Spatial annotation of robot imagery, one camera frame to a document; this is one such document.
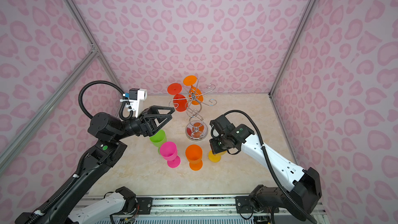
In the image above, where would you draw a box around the orange wine glass back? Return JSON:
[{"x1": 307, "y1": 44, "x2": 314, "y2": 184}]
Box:
[{"x1": 183, "y1": 75, "x2": 204, "y2": 105}]

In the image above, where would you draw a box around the pink wine glass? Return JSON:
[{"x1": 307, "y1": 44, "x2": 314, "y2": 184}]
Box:
[{"x1": 160, "y1": 142, "x2": 181, "y2": 169}]

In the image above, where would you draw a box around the yellow wine glass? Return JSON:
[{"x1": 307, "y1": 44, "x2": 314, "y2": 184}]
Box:
[{"x1": 208, "y1": 150, "x2": 226, "y2": 163}]

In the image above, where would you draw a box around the chrome wire wine glass rack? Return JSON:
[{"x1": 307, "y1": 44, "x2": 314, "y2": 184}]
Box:
[{"x1": 169, "y1": 85, "x2": 217, "y2": 142}]

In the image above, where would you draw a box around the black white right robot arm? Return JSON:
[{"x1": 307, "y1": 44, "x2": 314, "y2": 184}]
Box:
[{"x1": 209, "y1": 111, "x2": 322, "y2": 224}]

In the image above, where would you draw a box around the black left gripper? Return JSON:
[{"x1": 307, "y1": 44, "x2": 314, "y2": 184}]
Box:
[{"x1": 113, "y1": 106, "x2": 174, "y2": 143}]

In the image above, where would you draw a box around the orange wine glass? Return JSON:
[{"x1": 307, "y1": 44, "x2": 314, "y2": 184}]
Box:
[
  {"x1": 183, "y1": 75, "x2": 204, "y2": 105},
  {"x1": 185, "y1": 145, "x2": 203, "y2": 171}
]

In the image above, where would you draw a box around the red wine glass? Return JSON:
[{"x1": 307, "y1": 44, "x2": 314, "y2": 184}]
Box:
[{"x1": 167, "y1": 83, "x2": 188, "y2": 112}]

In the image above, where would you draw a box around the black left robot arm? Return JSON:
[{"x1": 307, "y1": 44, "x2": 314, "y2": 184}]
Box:
[{"x1": 15, "y1": 106, "x2": 175, "y2": 224}]

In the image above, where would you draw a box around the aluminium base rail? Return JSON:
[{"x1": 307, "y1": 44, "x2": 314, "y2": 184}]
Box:
[{"x1": 60, "y1": 192, "x2": 327, "y2": 224}]

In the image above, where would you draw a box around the green wine glass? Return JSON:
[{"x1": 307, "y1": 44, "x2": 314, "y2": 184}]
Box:
[{"x1": 150, "y1": 130, "x2": 167, "y2": 153}]

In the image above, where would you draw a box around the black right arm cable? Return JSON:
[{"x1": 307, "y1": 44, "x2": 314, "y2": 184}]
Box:
[{"x1": 211, "y1": 109, "x2": 318, "y2": 224}]

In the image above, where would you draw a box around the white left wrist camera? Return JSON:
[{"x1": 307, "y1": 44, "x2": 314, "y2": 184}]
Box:
[{"x1": 120, "y1": 88, "x2": 147, "y2": 118}]

